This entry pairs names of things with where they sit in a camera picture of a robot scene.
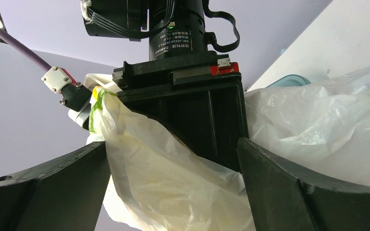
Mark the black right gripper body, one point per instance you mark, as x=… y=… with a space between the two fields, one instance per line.
x=190 y=85

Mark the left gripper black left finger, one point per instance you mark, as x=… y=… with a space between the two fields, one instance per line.
x=63 y=194

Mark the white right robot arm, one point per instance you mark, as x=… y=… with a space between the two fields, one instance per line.
x=141 y=19

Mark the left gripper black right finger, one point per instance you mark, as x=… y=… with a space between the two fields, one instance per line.
x=285 y=196

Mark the teal transparent plastic tub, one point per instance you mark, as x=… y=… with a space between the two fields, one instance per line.
x=292 y=80

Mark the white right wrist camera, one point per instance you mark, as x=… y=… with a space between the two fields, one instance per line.
x=76 y=96

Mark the white plastic grocery bag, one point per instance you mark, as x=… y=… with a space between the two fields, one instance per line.
x=158 y=184

